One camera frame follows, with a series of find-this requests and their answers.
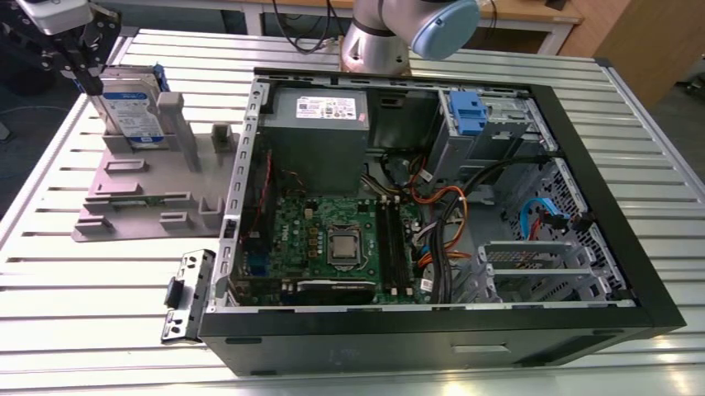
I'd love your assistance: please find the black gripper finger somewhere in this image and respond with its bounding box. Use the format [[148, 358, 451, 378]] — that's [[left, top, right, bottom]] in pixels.
[[59, 40, 104, 98], [81, 6, 121, 59]]

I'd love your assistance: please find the hard disk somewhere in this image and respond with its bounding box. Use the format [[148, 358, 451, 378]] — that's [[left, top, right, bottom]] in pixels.
[[73, 64, 169, 145]]

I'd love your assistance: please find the grey parts rack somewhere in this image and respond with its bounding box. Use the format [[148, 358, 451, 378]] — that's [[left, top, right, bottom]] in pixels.
[[71, 92, 243, 244]]

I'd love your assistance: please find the green RAM stick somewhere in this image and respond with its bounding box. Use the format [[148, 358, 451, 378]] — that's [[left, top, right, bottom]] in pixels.
[[109, 196, 167, 206]]

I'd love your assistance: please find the grey power supply unit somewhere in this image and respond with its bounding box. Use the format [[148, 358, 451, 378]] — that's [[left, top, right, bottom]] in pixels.
[[258, 88, 370, 197]]

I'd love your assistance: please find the green motherboard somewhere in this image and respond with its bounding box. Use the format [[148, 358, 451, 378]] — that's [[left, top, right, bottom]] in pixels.
[[236, 196, 436, 306]]

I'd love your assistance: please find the CPU socket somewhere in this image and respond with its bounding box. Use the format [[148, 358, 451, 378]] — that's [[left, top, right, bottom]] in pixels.
[[324, 224, 368, 272]]

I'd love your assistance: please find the silver CPU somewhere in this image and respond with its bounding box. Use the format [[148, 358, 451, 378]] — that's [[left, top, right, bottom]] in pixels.
[[331, 235, 362, 260]]

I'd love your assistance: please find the black graphics card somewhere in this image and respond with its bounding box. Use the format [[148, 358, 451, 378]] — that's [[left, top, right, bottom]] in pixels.
[[280, 278, 380, 306]]

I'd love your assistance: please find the black RAM slot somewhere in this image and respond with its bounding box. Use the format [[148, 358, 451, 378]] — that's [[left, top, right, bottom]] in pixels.
[[375, 196, 399, 296], [391, 196, 415, 296]]

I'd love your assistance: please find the blue plastic drive latch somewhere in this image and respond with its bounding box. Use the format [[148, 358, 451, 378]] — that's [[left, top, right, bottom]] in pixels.
[[449, 91, 489, 137]]

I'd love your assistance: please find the metal optical drive cage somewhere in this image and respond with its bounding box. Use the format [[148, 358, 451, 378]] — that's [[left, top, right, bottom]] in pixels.
[[426, 88, 555, 182]]

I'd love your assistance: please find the black open PC case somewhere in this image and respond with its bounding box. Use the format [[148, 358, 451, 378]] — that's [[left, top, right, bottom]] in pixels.
[[197, 65, 689, 377]]

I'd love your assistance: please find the wooden cabinet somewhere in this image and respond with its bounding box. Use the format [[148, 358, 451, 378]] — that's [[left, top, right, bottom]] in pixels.
[[558, 0, 705, 111]]

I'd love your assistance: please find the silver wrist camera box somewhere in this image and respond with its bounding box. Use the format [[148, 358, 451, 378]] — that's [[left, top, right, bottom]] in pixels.
[[15, 0, 93, 37]]

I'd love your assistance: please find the thin red wire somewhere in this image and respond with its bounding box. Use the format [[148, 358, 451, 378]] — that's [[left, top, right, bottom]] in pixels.
[[247, 150, 274, 238]]

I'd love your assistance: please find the thin coloured wire bundle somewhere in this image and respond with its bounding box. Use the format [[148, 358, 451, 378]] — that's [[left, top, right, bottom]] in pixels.
[[278, 169, 308, 196]]

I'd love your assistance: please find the metal slot retention bracket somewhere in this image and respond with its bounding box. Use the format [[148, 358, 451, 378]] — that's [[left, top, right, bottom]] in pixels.
[[160, 248, 218, 346]]

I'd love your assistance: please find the orange yellow wire bundle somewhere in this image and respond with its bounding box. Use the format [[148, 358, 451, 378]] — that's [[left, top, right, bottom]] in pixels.
[[412, 185, 473, 269]]

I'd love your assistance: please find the black cable bundle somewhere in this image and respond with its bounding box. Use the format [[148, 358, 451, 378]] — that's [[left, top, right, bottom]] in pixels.
[[428, 156, 551, 304]]

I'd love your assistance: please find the blue wire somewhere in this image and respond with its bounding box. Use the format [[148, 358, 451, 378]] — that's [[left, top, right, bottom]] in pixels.
[[517, 196, 569, 240]]

